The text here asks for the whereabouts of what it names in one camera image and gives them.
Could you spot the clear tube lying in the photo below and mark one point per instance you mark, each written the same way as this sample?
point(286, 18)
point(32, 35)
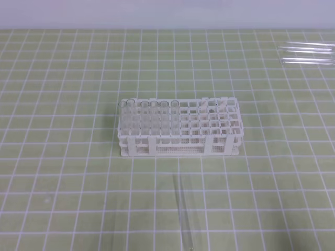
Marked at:
point(313, 44)
point(308, 61)
point(307, 50)

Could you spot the clear tube lying middle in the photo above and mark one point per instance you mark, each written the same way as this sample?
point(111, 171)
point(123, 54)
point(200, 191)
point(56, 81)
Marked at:
point(307, 50)

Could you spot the clear tube far left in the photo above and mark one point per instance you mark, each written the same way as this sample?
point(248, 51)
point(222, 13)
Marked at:
point(124, 113)

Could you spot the green checkered tablecloth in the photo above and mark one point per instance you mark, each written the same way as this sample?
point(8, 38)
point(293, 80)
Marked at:
point(64, 185)

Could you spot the white plastic test tube rack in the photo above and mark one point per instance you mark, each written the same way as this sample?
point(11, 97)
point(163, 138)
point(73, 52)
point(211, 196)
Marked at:
point(208, 126)

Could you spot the clear tube lying bottom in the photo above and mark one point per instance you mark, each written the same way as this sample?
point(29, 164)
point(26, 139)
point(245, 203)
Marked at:
point(308, 61)

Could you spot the clear glass test tube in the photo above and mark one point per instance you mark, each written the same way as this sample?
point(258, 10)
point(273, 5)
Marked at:
point(186, 235)

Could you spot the clear tube lying top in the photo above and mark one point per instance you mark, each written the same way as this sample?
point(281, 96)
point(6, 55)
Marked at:
point(313, 44)

